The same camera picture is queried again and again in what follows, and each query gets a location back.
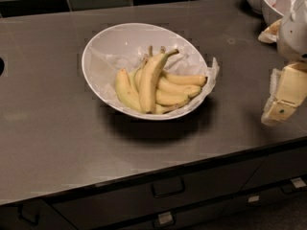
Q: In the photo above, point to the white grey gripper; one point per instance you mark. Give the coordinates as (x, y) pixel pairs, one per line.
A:
(294, 35)

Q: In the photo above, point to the lower right yellow banana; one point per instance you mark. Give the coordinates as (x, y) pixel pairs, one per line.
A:
(165, 98)

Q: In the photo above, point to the large front yellow banana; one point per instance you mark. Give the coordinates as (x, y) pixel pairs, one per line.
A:
(149, 77)

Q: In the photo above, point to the bottom small yellow banana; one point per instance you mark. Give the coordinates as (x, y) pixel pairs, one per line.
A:
(162, 109)

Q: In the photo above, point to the right dark drawer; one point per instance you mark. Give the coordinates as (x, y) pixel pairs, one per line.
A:
(279, 166)

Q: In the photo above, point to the dark lower drawer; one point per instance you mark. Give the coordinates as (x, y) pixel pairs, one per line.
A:
(278, 208)

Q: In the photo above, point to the dark drawer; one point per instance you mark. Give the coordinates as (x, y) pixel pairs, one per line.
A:
(278, 208)
(279, 166)
(123, 205)

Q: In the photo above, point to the top right yellow banana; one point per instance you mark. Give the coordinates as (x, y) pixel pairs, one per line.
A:
(199, 80)

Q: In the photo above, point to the left dark cabinet door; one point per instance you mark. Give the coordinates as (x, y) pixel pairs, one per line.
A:
(49, 219)

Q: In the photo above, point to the large white bowl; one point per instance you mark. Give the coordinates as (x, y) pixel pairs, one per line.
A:
(138, 34)

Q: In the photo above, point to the left black handle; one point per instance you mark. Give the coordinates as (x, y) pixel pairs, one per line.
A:
(29, 217)

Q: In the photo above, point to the middle right yellow banana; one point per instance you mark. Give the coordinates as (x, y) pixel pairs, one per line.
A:
(190, 90)

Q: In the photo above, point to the left yellow banana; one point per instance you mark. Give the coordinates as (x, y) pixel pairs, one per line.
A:
(124, 91)

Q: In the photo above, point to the dark upper drawer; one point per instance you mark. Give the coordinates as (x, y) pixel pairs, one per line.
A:
(123, 205)

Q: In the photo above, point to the black upper drawer handle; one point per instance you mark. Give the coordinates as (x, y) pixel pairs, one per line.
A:
(167, 187)

